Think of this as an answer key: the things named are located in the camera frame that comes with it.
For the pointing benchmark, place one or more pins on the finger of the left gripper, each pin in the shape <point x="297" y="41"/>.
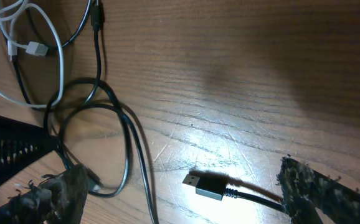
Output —
<point x="21" y="144"/>

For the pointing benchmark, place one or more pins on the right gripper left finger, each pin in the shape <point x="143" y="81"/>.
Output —
<point x="59" y="199"/>

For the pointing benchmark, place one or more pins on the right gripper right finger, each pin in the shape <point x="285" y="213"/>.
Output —
<point x="306" y="190"/>

